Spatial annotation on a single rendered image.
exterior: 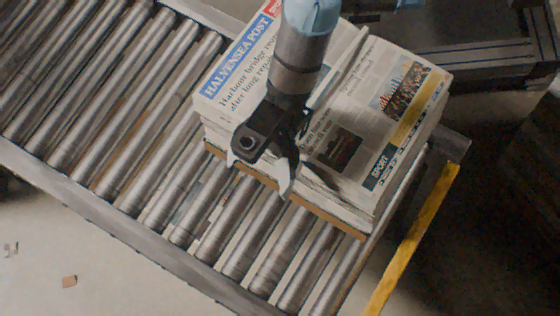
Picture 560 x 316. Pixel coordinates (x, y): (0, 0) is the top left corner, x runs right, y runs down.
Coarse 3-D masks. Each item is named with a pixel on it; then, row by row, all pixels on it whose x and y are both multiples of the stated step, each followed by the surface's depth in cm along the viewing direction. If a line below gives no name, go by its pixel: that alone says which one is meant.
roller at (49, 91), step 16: (112, 0) 151; (128, 0) 153; (96, 16) 150; (112, 16) 151; (96, 32) 149; (80, 48) 147; (96, 48) 151; (64, 64) 146; (80, 64) 148; (48, 80) 145; (64, 80) 146; (32, 96) 144; (48, 96) 144; (32, 112) 143; (16, 128) 141; (32, 128) 143; (16, 144) 142
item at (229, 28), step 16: (160, 0) 150; (176, 0) 150; (192, 0) 150; (192, 16) 148; (208, 16) 148; (224, 16) 148; (224, 32) 146; (240, 32) 146; (224, 48) 153; (448, 128) 135; (432, 144) 135; (448, 144) 134; (464, 144) 134; (432, 160) 142
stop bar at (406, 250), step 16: (448, 160) 131; (448, 176) 130; (432, 192) 129; (448, 192) 129; (432, 208) 128; (416, 224) 127; (416, 240) 126; (400, 256) 125; (384, 272) 124; (400, 272) 124; (384, 288) 123; (368, 304) 122; (384, 304) 122
